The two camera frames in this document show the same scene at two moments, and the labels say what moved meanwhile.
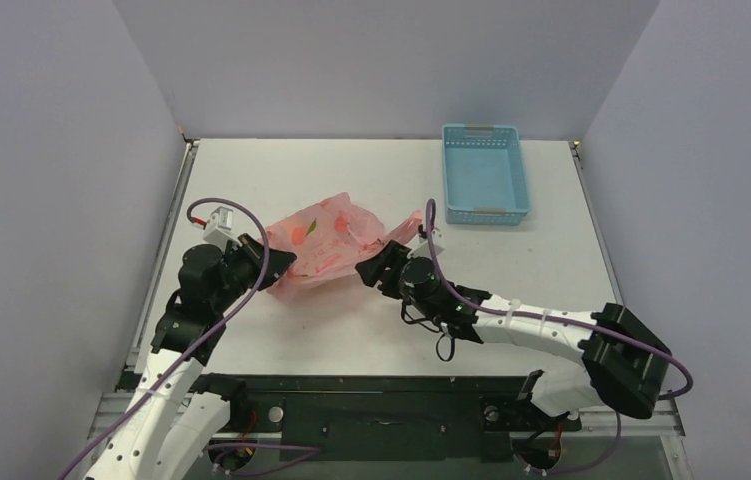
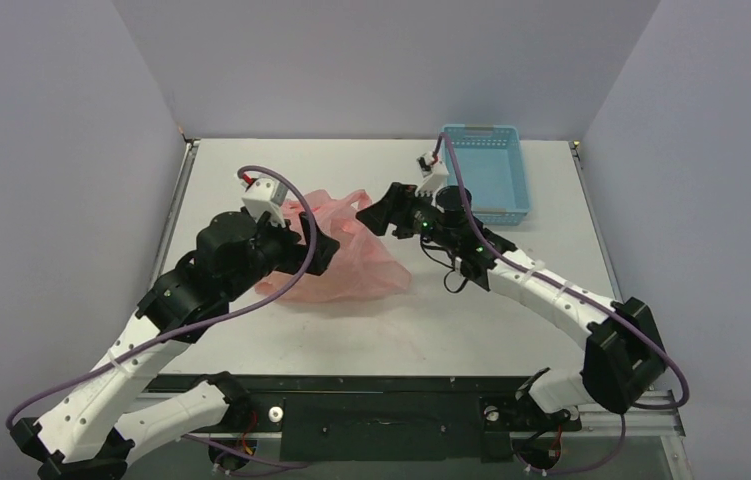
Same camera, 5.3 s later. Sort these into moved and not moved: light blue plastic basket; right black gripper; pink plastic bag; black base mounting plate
Moved: pink plastic bag; right black gripper
Not moved: black base mounting plate; light blue plastic basket
